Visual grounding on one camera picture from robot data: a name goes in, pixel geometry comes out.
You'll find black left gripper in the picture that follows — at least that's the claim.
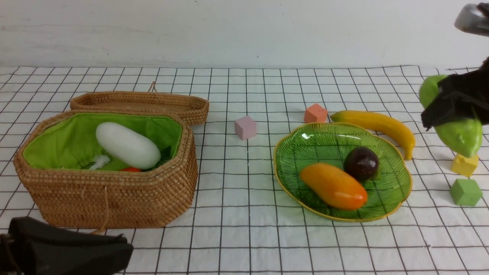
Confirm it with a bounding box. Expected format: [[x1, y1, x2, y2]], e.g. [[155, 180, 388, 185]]
[[0, 217, 133, 275]]

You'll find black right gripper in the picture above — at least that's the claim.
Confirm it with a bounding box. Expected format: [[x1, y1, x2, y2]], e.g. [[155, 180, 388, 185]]
[[421, 57, 489, 129]]

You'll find light green toy cucumber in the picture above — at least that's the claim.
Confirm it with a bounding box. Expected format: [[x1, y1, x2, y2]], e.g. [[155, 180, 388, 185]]
[[419, 75, 483, 158]]

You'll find orange toy carrot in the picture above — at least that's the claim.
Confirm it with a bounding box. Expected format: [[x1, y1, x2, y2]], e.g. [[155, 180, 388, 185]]
[[119, 167, 142, 173]]

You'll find yellow toy banana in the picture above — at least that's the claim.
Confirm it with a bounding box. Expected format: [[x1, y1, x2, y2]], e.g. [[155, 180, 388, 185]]
[[330, 110, 416, 161]]

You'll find white toy radish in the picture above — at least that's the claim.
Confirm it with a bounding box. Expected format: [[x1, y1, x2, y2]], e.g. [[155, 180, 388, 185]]
[[96, 122, 161, 170]]

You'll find purple toy mangosteen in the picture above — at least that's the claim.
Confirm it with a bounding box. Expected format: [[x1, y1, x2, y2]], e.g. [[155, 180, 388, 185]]
[[343, 146, 380, 182]]

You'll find orange toy mango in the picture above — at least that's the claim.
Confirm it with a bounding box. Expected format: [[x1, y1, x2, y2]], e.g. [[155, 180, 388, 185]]
[[299, 162, 368, 210]]

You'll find yellow foam cube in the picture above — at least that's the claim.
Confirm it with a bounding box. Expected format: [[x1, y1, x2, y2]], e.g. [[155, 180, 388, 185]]
[[450, 154, 479, 178]]

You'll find woven rattan basket green lining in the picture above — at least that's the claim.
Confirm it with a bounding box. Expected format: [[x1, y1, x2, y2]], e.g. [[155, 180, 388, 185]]
[[13, 110, 198, 228]]

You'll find green foam cube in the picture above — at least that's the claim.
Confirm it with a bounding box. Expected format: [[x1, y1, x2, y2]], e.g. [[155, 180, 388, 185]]
[[449, 179, 483, 207]]

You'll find green leaf-shaped glass plate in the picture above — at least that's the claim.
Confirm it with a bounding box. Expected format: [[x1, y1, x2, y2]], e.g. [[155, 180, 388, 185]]
[[274, 123, 412, 222]]

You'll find orange foam cube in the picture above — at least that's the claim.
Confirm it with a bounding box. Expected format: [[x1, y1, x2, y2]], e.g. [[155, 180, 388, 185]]
[[304, 104, 328, 123]]

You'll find woven rattan basket lid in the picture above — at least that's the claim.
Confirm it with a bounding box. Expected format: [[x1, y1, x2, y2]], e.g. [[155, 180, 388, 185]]
[[70, 83, 210, 125]]

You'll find pink foam cube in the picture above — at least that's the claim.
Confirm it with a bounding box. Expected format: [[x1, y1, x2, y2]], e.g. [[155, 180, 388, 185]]
[[234, 116, 257, 140]]

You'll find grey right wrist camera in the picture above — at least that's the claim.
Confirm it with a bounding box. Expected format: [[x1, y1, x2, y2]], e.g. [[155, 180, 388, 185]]
[[454, 2, 489, 37]]

